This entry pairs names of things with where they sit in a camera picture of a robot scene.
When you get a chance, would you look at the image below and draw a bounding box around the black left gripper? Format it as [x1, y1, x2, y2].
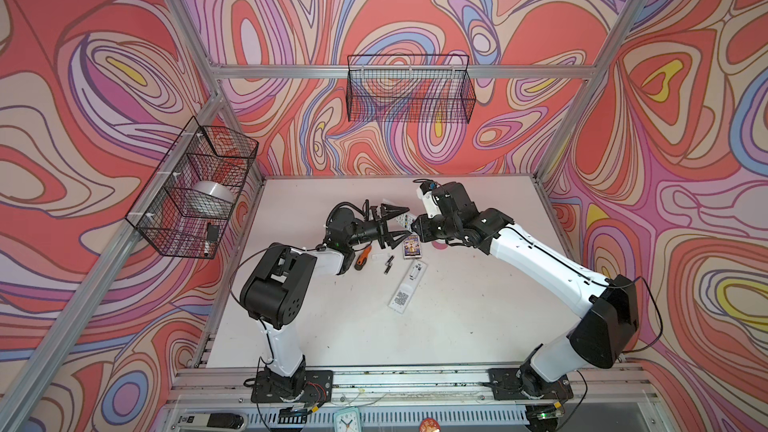
[343, 207, 411, 256]

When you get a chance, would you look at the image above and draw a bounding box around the black AAA battery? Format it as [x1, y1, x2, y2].
[384, 255, 394, 275]

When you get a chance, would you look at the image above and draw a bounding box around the orange handled screwdriver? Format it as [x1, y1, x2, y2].
[354, 244, 372, 271]

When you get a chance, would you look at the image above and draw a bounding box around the white remote control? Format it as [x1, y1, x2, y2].
[388, 260, 428, 314]

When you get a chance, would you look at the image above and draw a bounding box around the white remote with coloured buttons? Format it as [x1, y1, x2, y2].
[394, 212, 417, 232]

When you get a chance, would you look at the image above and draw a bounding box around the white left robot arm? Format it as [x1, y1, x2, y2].
[236, 202, 411, 381]

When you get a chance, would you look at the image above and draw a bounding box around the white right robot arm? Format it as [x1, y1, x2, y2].
[411, 179, 639, 388]

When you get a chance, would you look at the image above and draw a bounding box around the purple printed card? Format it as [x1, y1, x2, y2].
[402, 235, 422, 260]

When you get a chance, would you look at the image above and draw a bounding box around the white roll in basket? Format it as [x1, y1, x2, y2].
[192, 180, 235, 203]

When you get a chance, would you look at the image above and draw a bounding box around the small white clock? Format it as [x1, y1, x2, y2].
[333, 407, 363, 432]

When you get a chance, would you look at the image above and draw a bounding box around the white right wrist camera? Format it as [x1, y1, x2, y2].
[414, 178, 441, 218]

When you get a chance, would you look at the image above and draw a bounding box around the black corrugated left cable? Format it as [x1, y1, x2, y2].
[326, 199, 376, 229]

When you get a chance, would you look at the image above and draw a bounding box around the black wire basket back wall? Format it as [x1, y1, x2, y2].
[346, 52, 476, 123]

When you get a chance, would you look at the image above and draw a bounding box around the black wire basket wall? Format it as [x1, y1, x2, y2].
[125, 118, 259, 260]
[346, 52, 476, 123]

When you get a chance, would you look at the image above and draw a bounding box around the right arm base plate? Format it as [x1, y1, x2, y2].
[486, 367, 574, 402]

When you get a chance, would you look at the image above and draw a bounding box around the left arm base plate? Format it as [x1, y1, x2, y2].
[250, 369, 334, 404]

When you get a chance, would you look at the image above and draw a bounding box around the black wire basket left wall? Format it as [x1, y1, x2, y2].
[125, 118, 259, 260]

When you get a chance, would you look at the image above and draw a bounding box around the black white device front rail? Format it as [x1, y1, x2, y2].
[174, 412, 247, 432]

